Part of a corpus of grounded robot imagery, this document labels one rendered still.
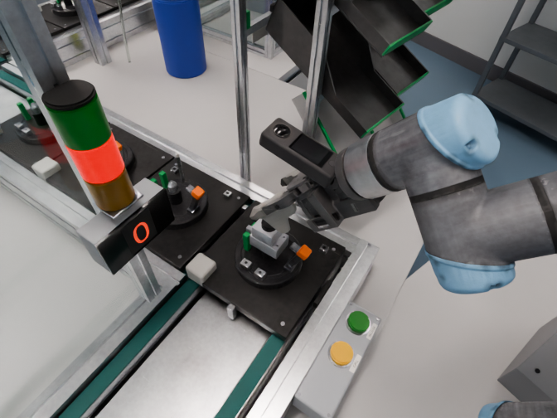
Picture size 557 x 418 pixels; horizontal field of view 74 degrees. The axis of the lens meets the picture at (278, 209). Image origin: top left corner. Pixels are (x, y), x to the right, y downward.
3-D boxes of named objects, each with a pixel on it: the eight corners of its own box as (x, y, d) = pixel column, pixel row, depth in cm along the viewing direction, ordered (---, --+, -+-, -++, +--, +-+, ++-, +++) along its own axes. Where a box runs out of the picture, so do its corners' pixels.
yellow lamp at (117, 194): (143, 193, 49) (133, 166, 45) (113, 217, 46) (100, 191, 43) (117, 177, 51) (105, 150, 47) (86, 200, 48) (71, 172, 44)
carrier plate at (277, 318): (344, 252, 81) (346, 246, 80) (285, 342, 68) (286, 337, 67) (255, 205, 89) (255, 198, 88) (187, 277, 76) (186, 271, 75)
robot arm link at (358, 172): (356, 153, 41) (386, 117, 45) (329, 165, 45) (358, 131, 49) (394, 204, 43) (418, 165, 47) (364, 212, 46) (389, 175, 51)
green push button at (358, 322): (370, 322, 71) (373, 318, 70) (362, 339, 69) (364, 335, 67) (352, 311, 72) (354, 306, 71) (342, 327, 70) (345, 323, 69)
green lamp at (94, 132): (121, 133, 41) (108, 94, 38) (84, 157, 39) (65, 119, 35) (91, 117, 43) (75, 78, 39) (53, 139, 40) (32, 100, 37)
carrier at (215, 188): (250, 201, 90) (249, 163, 80) (181, 274, 77) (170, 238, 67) (176, 162, 98) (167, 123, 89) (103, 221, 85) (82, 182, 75)
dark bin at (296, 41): (397, 110, 76) (422, 87, 70) (360, 139, 70) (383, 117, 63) (308, 11, 78) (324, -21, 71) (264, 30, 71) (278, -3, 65)
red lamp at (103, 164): (133, 166, 45) (122, 133, 42) (99, 190, 43) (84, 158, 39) (105, 150, 47) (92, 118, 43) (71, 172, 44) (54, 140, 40)
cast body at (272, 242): (288, 244, 73) (290, 222, 68) (276, 260, 71) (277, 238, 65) (254, 225, 76) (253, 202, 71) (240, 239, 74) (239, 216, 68)
